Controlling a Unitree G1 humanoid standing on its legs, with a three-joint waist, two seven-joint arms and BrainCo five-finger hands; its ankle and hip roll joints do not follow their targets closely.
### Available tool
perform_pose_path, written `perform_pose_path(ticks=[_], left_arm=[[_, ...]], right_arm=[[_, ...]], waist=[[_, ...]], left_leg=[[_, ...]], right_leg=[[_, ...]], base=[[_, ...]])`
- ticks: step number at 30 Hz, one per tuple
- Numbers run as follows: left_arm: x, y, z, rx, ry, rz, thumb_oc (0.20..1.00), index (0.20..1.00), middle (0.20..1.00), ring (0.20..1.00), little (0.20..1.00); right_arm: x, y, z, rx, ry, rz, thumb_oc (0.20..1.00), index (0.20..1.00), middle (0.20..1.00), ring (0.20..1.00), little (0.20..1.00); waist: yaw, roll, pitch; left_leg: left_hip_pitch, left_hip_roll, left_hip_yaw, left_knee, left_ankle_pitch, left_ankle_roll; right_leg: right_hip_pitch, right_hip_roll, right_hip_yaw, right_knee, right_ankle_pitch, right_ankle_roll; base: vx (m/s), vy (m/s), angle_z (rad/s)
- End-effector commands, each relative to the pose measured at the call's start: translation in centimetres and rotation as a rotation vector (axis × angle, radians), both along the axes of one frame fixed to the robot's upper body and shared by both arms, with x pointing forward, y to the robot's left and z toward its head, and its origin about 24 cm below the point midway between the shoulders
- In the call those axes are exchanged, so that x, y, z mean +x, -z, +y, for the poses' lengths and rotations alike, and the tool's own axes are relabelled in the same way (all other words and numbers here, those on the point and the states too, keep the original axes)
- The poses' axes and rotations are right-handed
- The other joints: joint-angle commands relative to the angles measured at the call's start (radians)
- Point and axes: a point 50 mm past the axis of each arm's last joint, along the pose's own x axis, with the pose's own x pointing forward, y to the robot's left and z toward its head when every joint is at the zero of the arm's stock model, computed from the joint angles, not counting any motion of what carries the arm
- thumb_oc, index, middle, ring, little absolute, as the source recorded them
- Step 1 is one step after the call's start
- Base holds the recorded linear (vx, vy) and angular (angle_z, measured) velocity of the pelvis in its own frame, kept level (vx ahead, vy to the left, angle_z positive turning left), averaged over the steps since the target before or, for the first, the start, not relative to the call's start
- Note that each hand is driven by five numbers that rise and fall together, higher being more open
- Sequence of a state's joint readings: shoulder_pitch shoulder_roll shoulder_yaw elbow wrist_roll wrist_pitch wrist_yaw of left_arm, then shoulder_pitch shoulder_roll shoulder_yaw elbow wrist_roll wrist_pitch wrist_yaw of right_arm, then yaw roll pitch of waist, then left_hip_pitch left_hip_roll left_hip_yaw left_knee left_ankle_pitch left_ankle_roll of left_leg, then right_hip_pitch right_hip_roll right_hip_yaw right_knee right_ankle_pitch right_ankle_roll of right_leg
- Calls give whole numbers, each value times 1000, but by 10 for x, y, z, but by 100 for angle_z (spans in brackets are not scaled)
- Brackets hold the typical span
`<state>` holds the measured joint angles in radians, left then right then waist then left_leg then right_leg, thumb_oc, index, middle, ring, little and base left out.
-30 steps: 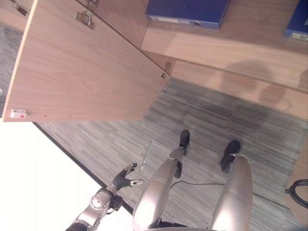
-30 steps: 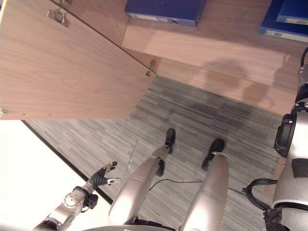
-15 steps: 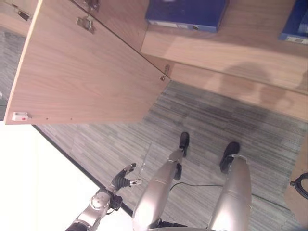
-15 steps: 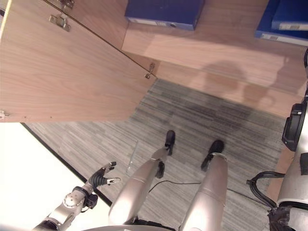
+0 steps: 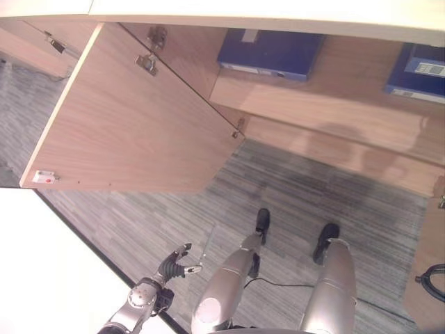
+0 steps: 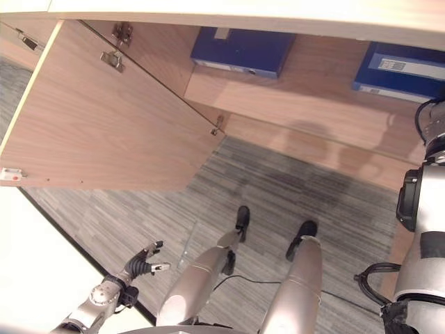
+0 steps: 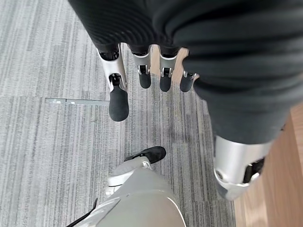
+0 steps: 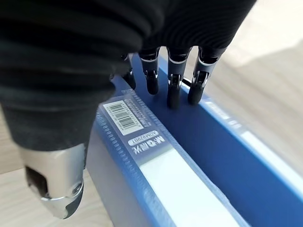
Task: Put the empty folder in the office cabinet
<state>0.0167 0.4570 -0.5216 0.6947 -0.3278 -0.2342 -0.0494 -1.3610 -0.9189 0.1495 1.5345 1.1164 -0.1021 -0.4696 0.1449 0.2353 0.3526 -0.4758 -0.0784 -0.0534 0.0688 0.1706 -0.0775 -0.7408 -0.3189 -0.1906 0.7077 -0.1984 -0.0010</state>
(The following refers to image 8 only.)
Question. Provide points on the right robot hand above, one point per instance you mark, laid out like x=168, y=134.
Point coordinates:
x=71, y=59

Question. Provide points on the blue file folder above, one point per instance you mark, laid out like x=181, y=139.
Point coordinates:
x=241, y=132
x=180, y=151

